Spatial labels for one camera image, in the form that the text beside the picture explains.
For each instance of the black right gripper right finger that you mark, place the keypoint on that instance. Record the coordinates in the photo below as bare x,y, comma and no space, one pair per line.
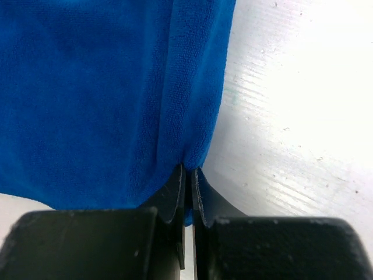
229,244

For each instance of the blue towel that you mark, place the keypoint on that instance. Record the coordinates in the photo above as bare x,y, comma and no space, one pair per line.
100,100

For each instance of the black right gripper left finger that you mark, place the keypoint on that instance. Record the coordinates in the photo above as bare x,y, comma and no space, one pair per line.
147,242

